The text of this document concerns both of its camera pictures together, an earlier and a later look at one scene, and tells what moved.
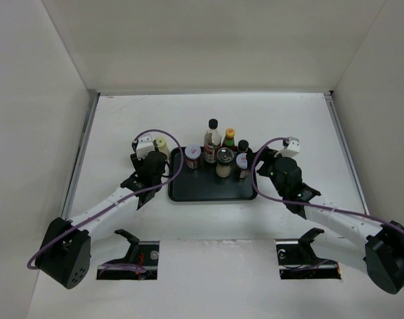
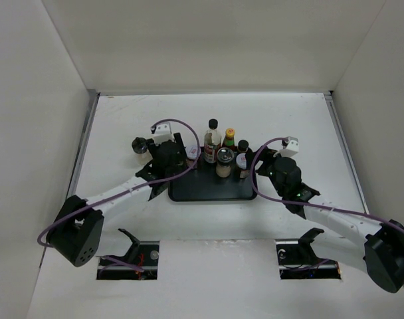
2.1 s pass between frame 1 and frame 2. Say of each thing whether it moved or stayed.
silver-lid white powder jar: stayed
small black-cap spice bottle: stayed
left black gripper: moved
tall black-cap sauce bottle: stayed
